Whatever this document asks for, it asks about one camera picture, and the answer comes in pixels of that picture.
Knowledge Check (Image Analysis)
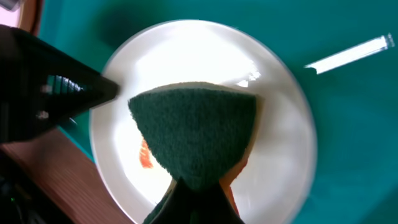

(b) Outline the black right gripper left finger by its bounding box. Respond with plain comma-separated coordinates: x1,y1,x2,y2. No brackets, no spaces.
150,178,194,224

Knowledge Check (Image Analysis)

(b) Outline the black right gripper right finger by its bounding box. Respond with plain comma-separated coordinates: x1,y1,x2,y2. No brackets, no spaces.
194,184,244,224

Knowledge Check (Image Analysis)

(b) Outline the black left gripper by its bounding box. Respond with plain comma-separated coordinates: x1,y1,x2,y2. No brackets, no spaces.
1,25,119,143

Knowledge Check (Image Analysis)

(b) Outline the white plate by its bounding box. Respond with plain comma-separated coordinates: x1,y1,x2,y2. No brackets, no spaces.
90,20,317,223

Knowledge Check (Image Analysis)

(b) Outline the green yellow sponge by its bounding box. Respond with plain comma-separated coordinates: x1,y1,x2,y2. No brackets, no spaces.
128,82,262,223

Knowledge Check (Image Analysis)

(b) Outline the teal plastic tray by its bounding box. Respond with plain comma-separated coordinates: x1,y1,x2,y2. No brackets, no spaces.
39,0,397,223

